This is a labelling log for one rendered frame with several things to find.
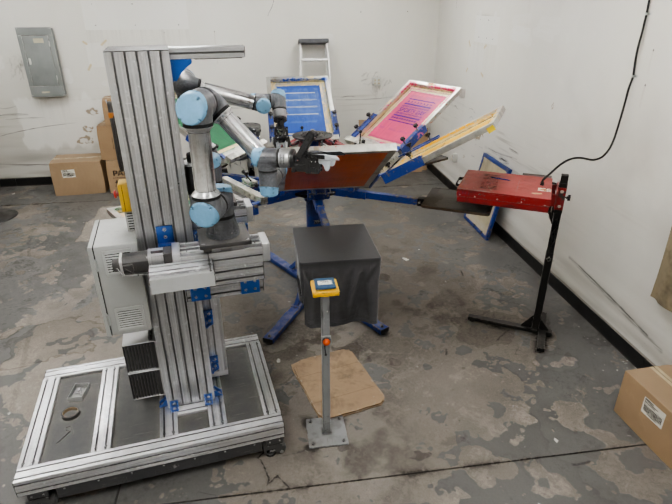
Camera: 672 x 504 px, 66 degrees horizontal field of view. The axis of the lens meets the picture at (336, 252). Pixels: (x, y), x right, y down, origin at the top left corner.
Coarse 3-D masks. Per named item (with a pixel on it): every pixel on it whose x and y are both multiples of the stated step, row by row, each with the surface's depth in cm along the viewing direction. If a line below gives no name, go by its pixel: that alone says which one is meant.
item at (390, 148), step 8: (360, 144) 260; (368, 144) 260; (376, 144) 260; (384, 144) 261; (392, 144) 262; (296, 152) 255; (344, 152) 258; (352, 152) 259; (360, 152) 260; (368, 152) 261; (376, 152) 263; (384, 152) 264; (392, 152) 265; (384, 160) 279; (280, 184) 314; (368, 184) 332
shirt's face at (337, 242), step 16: (352, 224) 324; (304, 240) 302; (320, 240) 302; (336, 240) 302; (352, 240) 302; (368, 240) 302; (304, 256) 284; (320, 256) 284; (336, 256) 284; (352, 256) 284; (368, 256) 284
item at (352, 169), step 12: (348, 156) 266; (360, 156) 267; (372, 156) 269; (384, 156) 271; (336, 168) 287; (348, 168) 289; (360, 168) 291; (372, 168) 293; (336, 180) 315; (348, 180) 317; (360, 180) 320
